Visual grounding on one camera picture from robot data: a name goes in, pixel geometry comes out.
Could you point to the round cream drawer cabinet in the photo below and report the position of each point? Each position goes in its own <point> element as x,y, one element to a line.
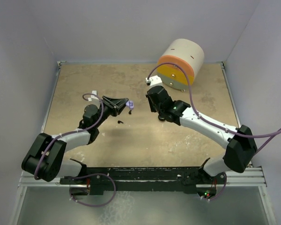
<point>182,58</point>

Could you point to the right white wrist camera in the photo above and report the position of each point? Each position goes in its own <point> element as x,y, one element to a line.
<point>153,81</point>

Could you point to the purple earbud charging case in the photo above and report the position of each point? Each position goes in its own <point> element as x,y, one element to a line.
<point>130,104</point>

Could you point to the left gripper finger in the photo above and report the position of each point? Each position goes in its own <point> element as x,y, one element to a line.
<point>111,102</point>
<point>119,108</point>

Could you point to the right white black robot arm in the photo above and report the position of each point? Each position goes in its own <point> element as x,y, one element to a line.
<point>238,143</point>

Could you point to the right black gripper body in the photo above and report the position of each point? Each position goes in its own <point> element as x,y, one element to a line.
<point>149,100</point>

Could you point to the aluminium frame rail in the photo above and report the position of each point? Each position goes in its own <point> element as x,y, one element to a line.
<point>141,141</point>

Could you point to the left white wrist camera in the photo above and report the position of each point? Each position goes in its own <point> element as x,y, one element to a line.
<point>93,96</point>

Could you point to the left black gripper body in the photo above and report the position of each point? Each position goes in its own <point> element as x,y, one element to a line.
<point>108,109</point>

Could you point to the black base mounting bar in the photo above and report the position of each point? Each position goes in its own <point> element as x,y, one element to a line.
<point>185,179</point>

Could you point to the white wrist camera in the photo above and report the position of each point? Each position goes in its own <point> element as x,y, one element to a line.
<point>153,81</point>
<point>93,96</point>

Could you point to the black earbud charging case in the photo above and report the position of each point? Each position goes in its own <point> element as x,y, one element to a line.
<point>161,118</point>

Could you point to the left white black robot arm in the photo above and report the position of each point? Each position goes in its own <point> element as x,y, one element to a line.
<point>44,159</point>

